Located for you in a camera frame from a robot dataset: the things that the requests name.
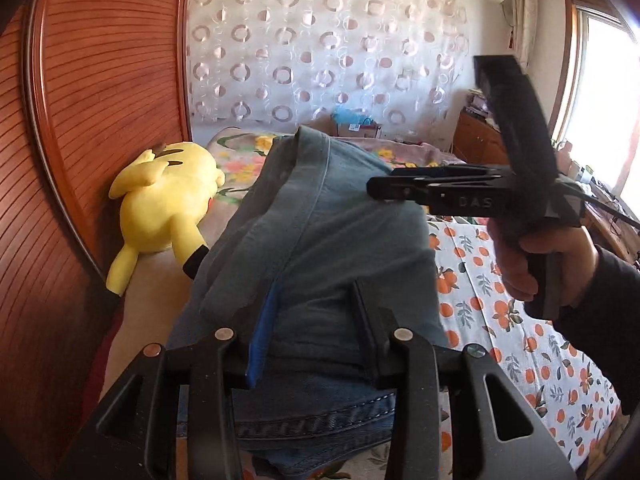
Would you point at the beige mattress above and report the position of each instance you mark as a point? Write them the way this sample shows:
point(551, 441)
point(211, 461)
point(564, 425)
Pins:
point(150, 300)

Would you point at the stack of papers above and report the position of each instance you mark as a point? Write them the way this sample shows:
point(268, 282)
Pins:
point(475, 102)

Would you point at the bunched window curtain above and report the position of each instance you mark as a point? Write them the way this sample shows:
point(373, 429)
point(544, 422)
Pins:
point(524, 15)

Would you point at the sheer circle-pattern curtain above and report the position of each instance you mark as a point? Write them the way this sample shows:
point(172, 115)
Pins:
point(325, 35)

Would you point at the grey-blue t-shirt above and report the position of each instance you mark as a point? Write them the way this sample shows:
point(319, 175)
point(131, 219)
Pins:
point(325, 240)

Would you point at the small cardboard box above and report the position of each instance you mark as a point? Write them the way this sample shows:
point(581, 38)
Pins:
point(370, 131)

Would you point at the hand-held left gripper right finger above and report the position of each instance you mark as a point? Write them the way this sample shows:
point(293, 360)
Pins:
point(367, 330)

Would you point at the person's right forearm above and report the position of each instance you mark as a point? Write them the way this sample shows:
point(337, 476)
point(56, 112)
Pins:
point(610, 320)

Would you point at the orange-print bed sheet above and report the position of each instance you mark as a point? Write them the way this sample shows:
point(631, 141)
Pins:
point(500, 310)

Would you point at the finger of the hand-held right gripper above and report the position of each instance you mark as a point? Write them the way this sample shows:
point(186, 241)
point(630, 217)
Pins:
point(450, 175)
point(400, 191)

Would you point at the folded blue jeans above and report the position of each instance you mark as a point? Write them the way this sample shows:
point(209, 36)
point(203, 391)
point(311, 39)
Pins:
point(310, 420)

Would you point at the yellow plush toy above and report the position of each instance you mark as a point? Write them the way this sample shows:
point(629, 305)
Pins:
point(160, 195)

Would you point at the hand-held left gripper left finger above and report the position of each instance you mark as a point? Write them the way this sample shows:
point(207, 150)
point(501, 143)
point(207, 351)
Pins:
point(260, 340)

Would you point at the long wooden cabinet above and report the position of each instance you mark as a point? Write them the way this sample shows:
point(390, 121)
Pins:
point(475, 145)

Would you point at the window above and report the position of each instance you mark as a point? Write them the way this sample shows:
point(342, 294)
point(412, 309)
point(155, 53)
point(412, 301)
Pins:
point(600, 85)

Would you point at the floral blanket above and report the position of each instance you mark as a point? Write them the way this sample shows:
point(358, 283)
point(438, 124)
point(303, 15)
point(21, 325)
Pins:
point(235, 145)

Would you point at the person's right hand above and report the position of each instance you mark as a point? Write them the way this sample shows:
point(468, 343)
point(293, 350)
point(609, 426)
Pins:
point(510, 270)

